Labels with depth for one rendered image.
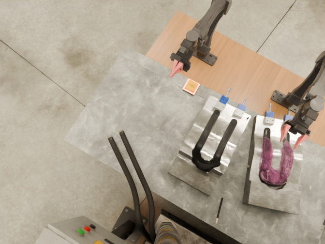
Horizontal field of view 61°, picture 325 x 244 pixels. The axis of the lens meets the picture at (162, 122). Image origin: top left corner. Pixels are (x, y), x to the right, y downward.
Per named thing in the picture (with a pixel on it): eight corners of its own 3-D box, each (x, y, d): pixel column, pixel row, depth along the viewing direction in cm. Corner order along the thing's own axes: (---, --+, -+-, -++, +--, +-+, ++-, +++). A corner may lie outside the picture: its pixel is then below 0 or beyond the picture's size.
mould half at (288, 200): (254, 117, 165) (259, 112, 154) (298, 126, 163) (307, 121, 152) (242, 203, 152) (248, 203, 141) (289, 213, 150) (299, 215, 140)
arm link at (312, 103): (324, 116, 113) (336, 92, 115) (305, 105, 114) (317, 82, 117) (310, 122, 124) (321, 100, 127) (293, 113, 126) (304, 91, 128)
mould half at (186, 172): (207, 99, 168) (211, 91, 155) (246, 120, 164) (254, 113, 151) (167, 173, 156) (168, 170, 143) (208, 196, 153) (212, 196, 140)
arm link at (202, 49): (203, 56, 164) (227, 4, 140) (193, 51, 164) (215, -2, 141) (207, 52, 168) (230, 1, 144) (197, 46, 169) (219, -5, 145)
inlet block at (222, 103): (227, 84, 154) (226, 86, 149) (235, 88, 153) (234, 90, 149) (215, 104, 159) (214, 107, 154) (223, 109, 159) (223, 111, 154)
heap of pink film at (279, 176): (260, 135, 156) (265, 132, 148) (292, 142, 155) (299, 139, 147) (254, 181, 149) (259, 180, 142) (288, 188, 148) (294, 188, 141)
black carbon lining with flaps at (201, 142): (214, 109, 159) (216, 104, 150) (239, 122, 157) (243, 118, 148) (185, 162, 151) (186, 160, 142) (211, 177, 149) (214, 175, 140)
